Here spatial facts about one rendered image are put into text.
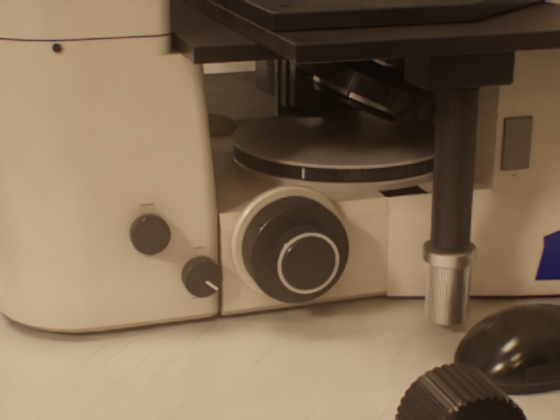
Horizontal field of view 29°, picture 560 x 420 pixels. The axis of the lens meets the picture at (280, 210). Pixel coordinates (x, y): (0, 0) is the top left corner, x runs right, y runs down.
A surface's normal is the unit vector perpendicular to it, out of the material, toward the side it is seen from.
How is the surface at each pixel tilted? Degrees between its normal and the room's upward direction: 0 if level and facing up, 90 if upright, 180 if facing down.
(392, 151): 0
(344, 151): 0
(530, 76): 90
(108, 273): 90
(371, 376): 0
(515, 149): 90
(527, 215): 48
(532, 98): 90
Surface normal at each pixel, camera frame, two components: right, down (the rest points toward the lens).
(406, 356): 0.00, -0.95
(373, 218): 0.30, 0.30
